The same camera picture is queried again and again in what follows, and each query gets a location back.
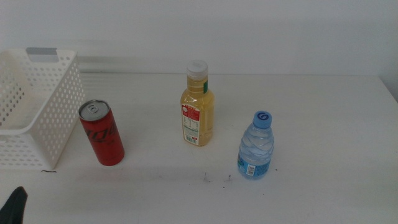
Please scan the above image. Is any white perforated plastic basket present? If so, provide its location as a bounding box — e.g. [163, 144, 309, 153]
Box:
[0, 47, 86, 171]

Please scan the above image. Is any red soda can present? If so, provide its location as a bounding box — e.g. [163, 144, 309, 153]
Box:
[78, 99, 126, 167]

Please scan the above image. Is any small water bottle blue cap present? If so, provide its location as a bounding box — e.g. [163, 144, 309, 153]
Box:
[237, 110, 275, 180]

